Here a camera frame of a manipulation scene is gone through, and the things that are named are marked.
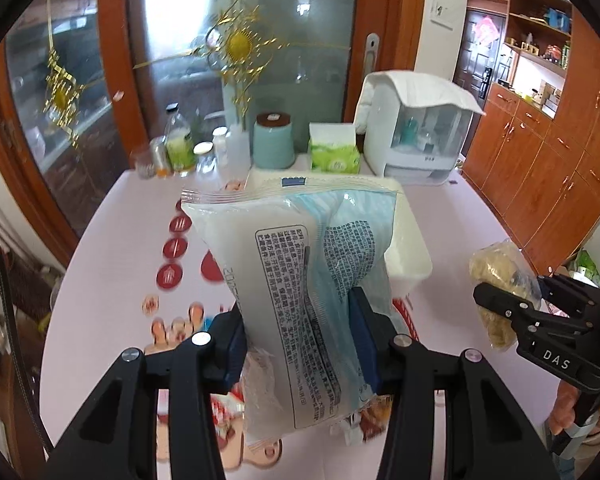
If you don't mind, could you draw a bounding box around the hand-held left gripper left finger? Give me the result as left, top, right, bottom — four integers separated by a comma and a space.
42, 306, 247, 480

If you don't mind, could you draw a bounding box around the green tissue box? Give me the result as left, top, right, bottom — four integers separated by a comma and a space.
307, 122, 361, 175

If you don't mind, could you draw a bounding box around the dark entrance door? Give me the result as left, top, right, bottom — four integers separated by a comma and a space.
455, 7, 508, 107

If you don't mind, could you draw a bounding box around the small glass jar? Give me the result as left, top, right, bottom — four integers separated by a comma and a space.
194, 142, 216, 174

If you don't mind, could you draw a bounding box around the teal canister brown lid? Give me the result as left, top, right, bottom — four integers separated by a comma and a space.
252, 111, 297, 170

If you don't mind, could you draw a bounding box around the metal can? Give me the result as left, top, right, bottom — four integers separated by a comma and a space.
149, 136, 170, 177

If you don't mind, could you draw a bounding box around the frosted glass door gold ornament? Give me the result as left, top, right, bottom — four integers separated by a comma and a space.
127, 0, 361, 128

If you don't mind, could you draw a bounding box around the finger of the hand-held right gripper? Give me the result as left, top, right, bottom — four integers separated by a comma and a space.
472, 281, 593, 348
538, 272, 600, 321

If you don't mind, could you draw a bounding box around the white cloth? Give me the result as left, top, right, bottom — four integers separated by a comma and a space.
375, 71, 487, 116

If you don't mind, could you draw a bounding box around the person's right hand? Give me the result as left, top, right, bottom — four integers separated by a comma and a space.
551, 384, 600, 442

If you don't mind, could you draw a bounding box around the white plastic bottle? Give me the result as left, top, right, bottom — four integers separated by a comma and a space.
225, 125, 253, 183

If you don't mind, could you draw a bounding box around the curved glass cabinet panel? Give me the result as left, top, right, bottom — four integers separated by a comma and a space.
0, 0, 131, 238

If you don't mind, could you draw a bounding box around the silver door handle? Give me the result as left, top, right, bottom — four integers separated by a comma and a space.
364, 33, 381, 74

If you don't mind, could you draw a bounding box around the green label glass bottle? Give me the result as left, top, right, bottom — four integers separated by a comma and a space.
165, 103, 197, 177

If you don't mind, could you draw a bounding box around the small white pill bottle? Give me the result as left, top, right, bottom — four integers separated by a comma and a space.
212, 127, 229, 162

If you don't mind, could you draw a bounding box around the green plastic bag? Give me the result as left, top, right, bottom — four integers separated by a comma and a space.
574, 249, 600, 287

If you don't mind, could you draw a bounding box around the yellow crumbly snack packet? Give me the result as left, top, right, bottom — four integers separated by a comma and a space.
469, 240, 543, 353

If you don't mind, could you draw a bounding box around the white wall switch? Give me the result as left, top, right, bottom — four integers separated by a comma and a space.
429, 0, 454, 29

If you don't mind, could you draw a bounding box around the white plastic bin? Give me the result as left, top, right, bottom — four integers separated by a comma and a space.
245, 167, 433, 296

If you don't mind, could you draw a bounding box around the white countertop sterilizer appliance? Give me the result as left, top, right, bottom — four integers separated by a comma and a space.
355, 72, 476, 186

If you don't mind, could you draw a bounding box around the clear glass cup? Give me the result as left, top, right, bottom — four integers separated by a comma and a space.
130, 146, 156, 180

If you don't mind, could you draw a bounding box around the wooden cabinet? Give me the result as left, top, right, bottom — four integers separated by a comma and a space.
462, 0, 600, 276

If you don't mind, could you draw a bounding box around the black cable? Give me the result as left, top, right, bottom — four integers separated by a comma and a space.
0, 217, 48, 461

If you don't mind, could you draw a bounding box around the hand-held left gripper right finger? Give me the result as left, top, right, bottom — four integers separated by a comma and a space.
348, 285, 561, 480

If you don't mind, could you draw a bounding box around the white and blue snack packet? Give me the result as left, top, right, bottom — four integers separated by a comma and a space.
180, 185, 401, 433

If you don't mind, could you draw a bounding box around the brown snack packet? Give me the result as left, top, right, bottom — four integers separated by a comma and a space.
330, 394, 394, 447

